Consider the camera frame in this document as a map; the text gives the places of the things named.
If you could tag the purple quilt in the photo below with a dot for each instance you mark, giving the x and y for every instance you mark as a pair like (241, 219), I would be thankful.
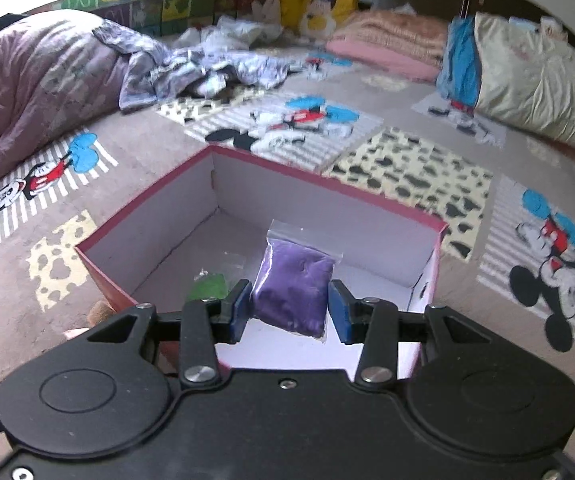
(32, 85)

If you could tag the cartoon mouse printed blanket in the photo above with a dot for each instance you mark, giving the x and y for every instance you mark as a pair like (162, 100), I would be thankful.
(317, 185)

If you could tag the yellow cartoon character pillow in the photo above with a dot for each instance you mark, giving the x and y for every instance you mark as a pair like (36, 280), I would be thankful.
(328, 9)

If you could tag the colourful alphabet bed bumper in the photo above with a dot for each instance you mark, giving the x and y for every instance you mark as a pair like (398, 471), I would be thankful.
(167, 2)

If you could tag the purple powder zip bag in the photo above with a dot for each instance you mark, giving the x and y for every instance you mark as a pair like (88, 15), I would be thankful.
(291, 285)

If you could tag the folded pink blanket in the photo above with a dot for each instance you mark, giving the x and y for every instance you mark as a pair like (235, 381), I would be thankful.
(392, 42)

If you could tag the grey patterned crumpled cloth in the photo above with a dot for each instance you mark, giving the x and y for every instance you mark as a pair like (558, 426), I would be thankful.
(202, 67)

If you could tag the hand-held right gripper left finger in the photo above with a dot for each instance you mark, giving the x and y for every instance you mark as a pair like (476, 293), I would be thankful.
(241, 305)

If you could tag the red cardboard box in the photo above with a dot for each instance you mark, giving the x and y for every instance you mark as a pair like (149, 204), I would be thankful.
(227, 200)

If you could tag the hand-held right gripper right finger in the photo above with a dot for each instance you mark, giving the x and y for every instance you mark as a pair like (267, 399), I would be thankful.
(340, 312)

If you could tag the cream satin pillow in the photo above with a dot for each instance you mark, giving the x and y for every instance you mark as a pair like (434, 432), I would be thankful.
(532, 77)

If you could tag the green powder zip bag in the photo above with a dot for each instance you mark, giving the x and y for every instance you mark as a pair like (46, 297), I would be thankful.
(208, 287)

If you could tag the brown fuzzy object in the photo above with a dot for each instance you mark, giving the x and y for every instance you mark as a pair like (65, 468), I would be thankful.
(98, 313)

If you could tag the blue cloth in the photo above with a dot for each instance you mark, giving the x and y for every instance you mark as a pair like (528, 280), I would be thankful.
(460, 65)

